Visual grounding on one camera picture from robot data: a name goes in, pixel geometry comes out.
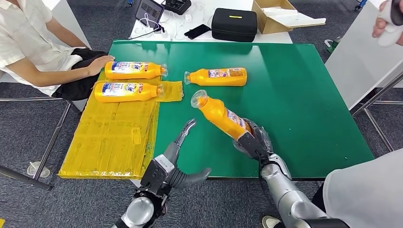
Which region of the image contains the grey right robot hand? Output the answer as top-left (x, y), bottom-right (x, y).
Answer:
top-left (233, 118), bottom-right (274, 158)

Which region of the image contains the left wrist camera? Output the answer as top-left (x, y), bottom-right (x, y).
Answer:
top-left (140, 154), bottom-right (174, 194)

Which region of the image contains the white charger cable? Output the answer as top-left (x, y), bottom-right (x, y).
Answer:
top-left (134, 12), bottom-right (163, 36)

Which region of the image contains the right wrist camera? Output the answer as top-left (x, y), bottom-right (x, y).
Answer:
top-left (237, 132), bottom-right (272, 162)

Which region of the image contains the metal stool frame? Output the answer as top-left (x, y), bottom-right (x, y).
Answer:
top-left (0, 91), bottom-right (89, 191)

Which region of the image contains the black table cable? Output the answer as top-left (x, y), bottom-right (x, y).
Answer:
top-left (127, 26), bottom-right (166, 41)

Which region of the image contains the black electronic box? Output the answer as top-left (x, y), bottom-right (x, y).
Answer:
top-left (163, 0), bottom-right (192, 16)

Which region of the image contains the person's right hand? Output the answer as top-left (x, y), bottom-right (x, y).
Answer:
top-left (87, 55), bottom-right (115, 77)

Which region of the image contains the orange detergent bottle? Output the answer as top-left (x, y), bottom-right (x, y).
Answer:
top-left (94, 82), bottom-right (165, 104)
top-left (104, 60), bottom-right (168, 80)
top-left (191, 89), bottom-right (254, 141)
top-left (183, 67), bottom-right (248, 87)

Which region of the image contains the clear plastic lid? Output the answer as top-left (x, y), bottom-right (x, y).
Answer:
top-left (27, 161), bottom-right (50, 179)

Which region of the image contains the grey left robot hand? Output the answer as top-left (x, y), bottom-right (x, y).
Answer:
top-left (162, 118), bottom-right (212, 190)

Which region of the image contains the open cardboard box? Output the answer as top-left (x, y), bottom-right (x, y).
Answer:
top-left (251, 0), bottom-right (327, 35)

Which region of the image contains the black tablet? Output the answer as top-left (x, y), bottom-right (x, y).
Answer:
top-left (134, 0), bottom-right (165, 30)

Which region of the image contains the white handheld controller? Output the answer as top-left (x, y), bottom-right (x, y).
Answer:
top-left (377, 0), bottom-right (403, 48)

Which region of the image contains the green table mat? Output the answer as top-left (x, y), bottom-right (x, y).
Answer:
top-left (100, 39), bottom-right (375, 181)

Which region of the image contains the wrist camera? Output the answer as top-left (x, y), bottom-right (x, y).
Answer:
top-left (237, 132), bottom-right (272, 162)
top-left (140, 154), bottom-right (174, 194)

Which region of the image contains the black zip case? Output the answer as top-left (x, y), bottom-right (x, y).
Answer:
top-left (211, 8), bottom-right (258, 43)

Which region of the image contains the black smartphone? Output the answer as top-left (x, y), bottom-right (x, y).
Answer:
top-left (183, 24), bottom-right (211, 40)

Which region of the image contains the green floor item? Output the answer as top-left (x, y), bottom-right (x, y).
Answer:
top-left (323, 36), bottom-right (342, 54)

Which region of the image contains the white paper sheet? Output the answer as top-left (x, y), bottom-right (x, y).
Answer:
top-left (261, 6), bottom-right (327, 29)

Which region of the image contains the person's hand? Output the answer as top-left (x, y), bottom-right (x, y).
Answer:
top-left (372, 0), bottom-right (392, 39)

